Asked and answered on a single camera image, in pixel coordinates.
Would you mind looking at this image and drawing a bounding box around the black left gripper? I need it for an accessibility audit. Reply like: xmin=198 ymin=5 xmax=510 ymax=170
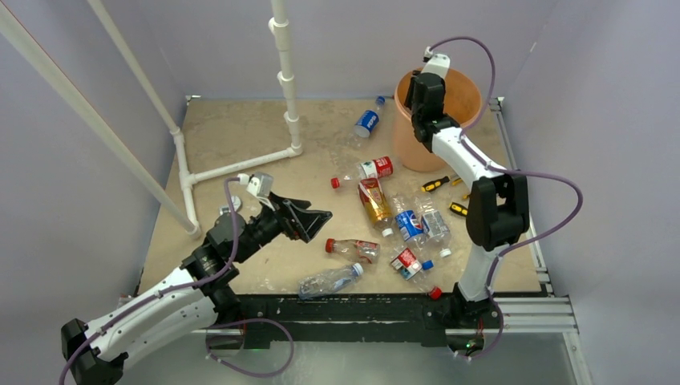
xmin=235 ymin=190 xmax=330 ymax=263

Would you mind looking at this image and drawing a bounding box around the gold red drink bottle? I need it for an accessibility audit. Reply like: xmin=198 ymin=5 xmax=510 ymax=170
xmin=358 ymin=178 xmax=394 ymax=237

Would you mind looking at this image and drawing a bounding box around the red cap clear bottle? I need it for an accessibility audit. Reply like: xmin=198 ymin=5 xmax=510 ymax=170
xmin=325 ymin=238 xmax=381 ymax=265

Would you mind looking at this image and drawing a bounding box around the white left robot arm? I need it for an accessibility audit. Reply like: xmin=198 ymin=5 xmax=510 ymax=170
xmin=58 ymin=193 xmax=333 ymax=384

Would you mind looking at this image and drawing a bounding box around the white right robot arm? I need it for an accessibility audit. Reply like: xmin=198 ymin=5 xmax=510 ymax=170
xmin=405 ymin=71 xmax=530 ymax=326

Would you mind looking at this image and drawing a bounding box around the orange plastic bin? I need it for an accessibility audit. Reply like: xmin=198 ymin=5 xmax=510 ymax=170
xmin=392 ymin=69 xmax=482 ymax=172

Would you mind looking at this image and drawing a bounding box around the far blue Pepsi bottle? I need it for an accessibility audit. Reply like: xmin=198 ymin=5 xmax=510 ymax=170
xmin=354 ymin=96 xmax=386 ymax=139

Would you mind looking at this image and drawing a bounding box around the clear white cap bottle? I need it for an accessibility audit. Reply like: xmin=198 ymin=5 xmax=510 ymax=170
xmin=298 ymin=263 xmax=364 ymax=300

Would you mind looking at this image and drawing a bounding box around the red label water bottle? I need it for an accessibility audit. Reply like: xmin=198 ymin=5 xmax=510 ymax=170
xmin=330 ymin=156 xmax=395 ymax=189

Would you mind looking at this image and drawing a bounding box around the small blue Pepsi bottle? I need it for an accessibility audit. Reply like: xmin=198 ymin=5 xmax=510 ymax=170
xmin=390 ymin=193 xmax=425 ymax=249

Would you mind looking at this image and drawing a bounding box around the red blue label bottle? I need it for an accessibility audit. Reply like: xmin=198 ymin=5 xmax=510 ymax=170
xmin=390 ymin=247 xmax=443 ymax=300

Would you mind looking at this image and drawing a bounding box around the crushed white cap bottle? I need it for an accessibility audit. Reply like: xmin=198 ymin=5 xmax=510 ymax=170
xmin=415 ymin=196 xmax=452 ymax=258

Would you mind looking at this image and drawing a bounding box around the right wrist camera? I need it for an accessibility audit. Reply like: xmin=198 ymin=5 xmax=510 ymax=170
xmin=421 ymin=46 xmax=451 ymax=79

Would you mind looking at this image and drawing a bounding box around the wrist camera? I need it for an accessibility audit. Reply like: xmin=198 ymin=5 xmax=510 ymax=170
xmin=421 ymin=46 xmax=451 ymax=79
xmin=237 ymin=172 xmax=273 ymax=199

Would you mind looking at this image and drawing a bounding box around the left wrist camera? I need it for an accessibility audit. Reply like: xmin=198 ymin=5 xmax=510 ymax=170
xmin=237 ymin=172 xmax=273 ymax=199

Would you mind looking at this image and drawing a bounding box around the adjustable wrench red handle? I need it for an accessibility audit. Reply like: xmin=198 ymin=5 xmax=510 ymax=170
xmin=219 ymin=196 xmax=242 ymax=216

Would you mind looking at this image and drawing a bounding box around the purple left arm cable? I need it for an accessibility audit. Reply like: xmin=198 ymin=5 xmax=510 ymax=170
xmin=58 ymin=176 xmax=243 ymax=385

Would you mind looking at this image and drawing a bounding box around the purple loop cable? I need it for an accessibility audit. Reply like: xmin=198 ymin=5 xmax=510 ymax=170
xmin=205 ymin=318 xmax=295 ymax=379

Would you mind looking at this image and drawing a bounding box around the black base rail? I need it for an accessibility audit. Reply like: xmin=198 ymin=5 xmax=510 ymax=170
xmin=236 ymin=294 xmax=484 ymax=355

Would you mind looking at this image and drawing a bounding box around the white PVC pipe frame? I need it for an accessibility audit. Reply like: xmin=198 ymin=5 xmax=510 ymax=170
xmin=1 ymin=1 xmax=303 ymax=239

